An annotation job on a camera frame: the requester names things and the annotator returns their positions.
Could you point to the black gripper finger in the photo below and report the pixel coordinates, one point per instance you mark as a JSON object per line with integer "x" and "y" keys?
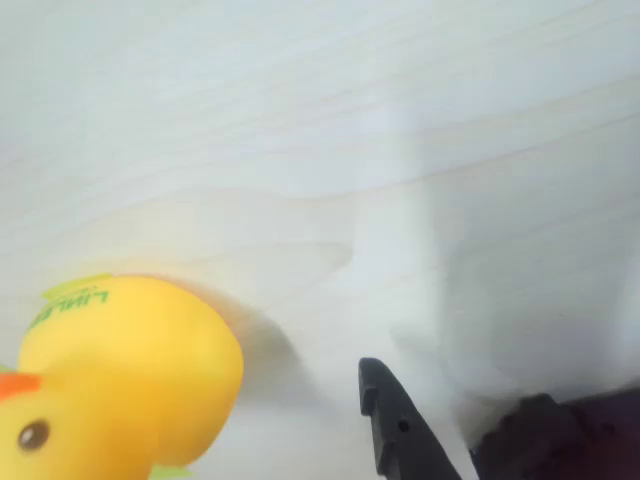
{"x": 400, "y": 425}

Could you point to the yellow rubber duck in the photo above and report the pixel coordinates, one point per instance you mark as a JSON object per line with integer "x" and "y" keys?
{"x": 125, "y": 375}

